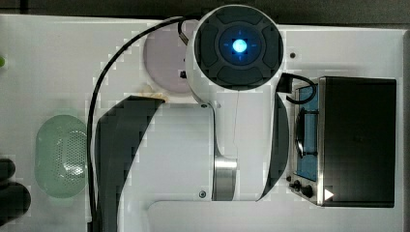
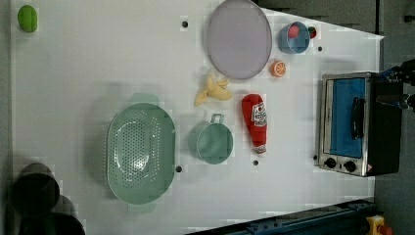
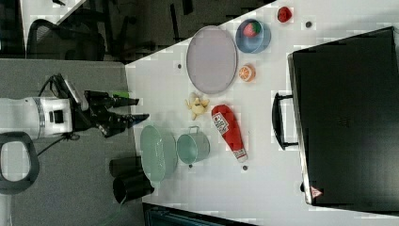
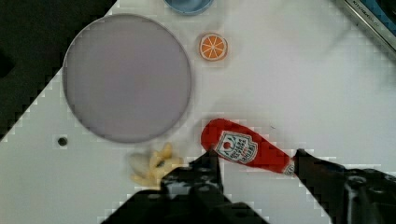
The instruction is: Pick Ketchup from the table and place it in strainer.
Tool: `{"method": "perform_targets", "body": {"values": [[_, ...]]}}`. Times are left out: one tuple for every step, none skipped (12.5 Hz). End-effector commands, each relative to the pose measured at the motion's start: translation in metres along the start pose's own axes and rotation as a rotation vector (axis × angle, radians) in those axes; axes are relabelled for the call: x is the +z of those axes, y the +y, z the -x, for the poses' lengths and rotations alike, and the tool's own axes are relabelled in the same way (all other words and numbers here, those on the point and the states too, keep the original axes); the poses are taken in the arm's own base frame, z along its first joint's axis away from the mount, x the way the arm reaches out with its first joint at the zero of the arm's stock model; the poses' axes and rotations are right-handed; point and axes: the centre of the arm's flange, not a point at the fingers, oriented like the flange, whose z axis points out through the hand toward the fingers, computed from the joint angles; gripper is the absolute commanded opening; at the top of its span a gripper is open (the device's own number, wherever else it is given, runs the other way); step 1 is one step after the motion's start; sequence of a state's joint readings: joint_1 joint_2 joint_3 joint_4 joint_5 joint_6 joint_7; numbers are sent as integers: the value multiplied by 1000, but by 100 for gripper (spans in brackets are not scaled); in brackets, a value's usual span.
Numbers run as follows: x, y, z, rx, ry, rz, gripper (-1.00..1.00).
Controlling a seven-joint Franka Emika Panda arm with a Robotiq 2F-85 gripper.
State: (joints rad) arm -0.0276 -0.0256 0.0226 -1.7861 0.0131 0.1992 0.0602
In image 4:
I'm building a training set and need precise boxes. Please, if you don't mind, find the peeled banana toy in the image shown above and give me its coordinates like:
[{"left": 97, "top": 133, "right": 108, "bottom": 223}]
[{"left": 130, "top": 143, "right": 184, "bottom": 189}]

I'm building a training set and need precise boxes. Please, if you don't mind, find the silver toaster oven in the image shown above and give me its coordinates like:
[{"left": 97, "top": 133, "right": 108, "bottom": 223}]
[{"left": 335, "top": 0, "right": 395, "bottom": 60}]

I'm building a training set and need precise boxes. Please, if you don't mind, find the orange slice toy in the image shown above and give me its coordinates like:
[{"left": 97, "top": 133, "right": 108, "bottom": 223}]
[{"left": 199, "top": 33, "right": 228, "bottom": 62}]

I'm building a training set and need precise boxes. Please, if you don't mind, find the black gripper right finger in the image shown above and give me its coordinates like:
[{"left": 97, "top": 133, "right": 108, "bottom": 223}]
[{"left": 293, "top": 149, "right": 396, "bottom": 224}]

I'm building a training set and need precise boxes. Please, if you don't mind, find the grey round plate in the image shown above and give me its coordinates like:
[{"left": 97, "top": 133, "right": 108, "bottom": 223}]
[{"left": 63, "top": 14, "right": 192, "bottom": 143}]

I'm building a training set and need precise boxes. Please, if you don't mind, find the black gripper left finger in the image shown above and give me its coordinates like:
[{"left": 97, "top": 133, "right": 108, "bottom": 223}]
[{"left": 160, "top": 148, "right": 225, "bottom": 200}]

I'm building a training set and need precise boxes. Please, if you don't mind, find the blue bowl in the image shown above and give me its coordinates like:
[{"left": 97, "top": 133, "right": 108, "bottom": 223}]
[{"left": 163, "top": 0, "right": 214, "bottom": 16}]

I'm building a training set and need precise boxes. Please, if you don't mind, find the red ketchup bottle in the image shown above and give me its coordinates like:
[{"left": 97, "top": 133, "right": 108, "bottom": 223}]
[{"left": 201, "top": 119, "right": 295, "bottom": 176}]

